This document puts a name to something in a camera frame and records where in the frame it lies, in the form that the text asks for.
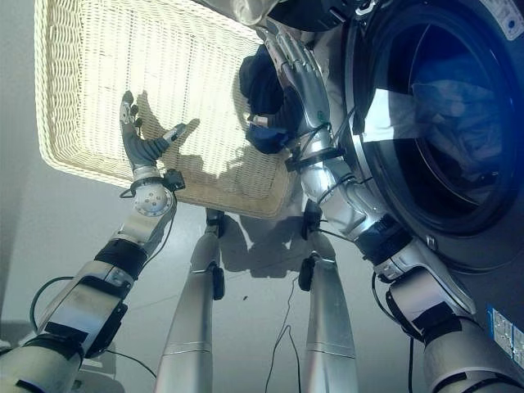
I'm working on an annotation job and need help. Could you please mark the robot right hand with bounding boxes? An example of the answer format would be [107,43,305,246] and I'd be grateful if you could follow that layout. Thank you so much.
[246,27,332,139]

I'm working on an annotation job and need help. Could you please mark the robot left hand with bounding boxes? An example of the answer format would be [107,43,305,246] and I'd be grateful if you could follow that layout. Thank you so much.
[119,90,189,169]

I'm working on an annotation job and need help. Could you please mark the dark blue garment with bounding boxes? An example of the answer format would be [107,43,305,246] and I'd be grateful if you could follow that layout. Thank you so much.
[238,43,302,156]

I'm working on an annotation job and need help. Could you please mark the round washing machine door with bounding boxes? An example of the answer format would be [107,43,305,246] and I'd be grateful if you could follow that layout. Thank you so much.
[346,0,524,249]

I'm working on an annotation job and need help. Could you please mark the clothes inside drum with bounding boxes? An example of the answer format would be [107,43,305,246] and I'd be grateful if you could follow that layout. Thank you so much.
[411,79,507,183]

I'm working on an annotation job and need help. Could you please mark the dark grey washing machine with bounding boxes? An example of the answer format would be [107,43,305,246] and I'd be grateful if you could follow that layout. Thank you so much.
[342,0,524,388]

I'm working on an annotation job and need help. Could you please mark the cream wicker laundry basket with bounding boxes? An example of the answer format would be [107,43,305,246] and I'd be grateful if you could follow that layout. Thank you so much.
[34,0,292,221]

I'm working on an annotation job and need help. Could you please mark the robot left leg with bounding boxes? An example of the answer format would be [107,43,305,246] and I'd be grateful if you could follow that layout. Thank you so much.
[154,207,227,393]

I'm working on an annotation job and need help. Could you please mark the robot leg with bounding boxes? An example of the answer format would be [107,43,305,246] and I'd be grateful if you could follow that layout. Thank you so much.
[297,202,360,393]
[154,207,227,393]

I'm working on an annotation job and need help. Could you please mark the robot right leg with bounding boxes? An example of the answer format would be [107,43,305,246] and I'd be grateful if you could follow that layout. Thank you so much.
[297,202,360,393]

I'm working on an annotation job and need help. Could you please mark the blue energy label sticker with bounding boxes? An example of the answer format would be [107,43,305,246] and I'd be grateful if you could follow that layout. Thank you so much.
[486,304,524,362]

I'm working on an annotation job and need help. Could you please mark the thin black floor cable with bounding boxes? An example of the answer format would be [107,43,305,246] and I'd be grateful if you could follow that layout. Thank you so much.
[264,276,305,393]

